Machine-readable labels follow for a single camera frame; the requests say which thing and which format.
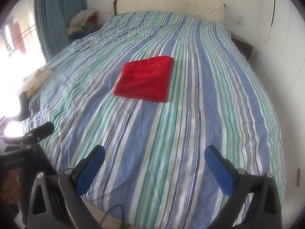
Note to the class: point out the blue curtain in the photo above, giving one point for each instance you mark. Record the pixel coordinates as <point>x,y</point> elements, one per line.
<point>52,18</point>

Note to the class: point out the pile of clothes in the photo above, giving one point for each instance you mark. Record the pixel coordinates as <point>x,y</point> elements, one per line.
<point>83,24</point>

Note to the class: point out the cream padded headboard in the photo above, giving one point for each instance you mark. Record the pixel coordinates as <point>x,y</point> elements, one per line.
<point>207,10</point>

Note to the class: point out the red knitted sweater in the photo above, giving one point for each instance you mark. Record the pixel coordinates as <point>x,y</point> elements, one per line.
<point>146,79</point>

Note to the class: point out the black smartphone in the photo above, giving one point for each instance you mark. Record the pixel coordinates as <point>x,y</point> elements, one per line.
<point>34,107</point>

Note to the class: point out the patterned cream pillow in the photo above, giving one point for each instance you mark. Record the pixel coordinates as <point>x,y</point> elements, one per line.
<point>35,81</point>

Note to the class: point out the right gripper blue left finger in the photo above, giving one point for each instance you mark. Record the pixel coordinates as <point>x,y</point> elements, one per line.
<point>88,168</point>

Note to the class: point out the striped blue green bedsheet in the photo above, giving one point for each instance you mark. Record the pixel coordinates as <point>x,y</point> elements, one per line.
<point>154,164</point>

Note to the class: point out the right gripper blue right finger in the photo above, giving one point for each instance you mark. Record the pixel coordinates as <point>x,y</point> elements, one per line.
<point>222,169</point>

